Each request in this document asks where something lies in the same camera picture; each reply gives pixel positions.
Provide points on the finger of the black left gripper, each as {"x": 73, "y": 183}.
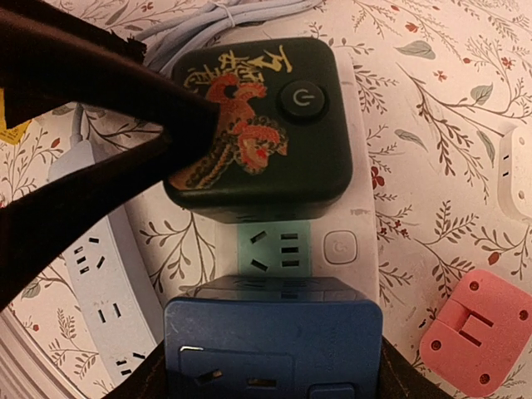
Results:
{"x": 49, "y": 59}

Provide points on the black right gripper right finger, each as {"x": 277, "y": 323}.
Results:
{"x": 398, "y": 379}

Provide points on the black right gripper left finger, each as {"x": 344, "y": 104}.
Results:
{"x": 148, "y": 381}

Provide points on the yellow cube socket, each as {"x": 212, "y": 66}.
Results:
{"x": 12, "y": 135}

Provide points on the dark blue cube socket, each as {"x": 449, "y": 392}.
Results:
{"x": 238, "y": 337}

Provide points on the light blue power strip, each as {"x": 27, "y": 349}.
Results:
{"x": 120, "y": 308}

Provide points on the pink plug adapter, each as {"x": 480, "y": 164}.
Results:
{"x": 479, "y": 333}

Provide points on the white power strip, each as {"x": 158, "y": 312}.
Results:
{"x": 183, "y": 250}

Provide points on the dark green cube socket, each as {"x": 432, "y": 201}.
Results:
{"x": 281, "y": 150}

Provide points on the white plug adapter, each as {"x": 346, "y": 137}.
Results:
{"x": 514, "y": 176}

